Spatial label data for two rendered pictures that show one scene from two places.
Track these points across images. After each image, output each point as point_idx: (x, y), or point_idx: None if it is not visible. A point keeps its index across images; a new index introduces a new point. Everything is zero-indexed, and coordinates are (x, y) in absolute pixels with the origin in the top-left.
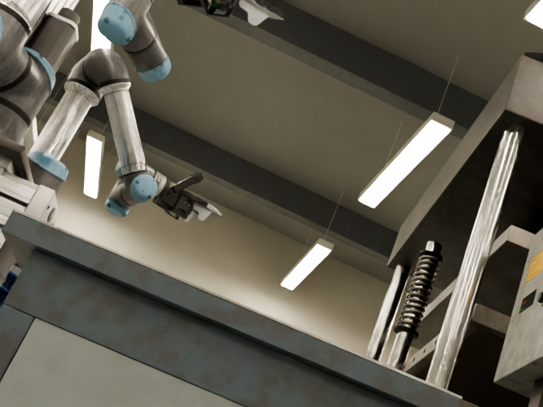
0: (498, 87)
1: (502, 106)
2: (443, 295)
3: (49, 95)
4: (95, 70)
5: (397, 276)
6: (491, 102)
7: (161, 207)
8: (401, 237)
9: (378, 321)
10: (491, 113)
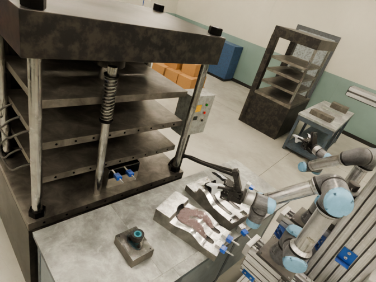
0: (210, 37)
1: (215, 60)
2: (126, 99)
3: (314, 199)
4: None
5: (41, 69)
6: (205, 42)
7: (234, 201)
8: (54, 39)
9: (40, 109)
10: (207, 53)
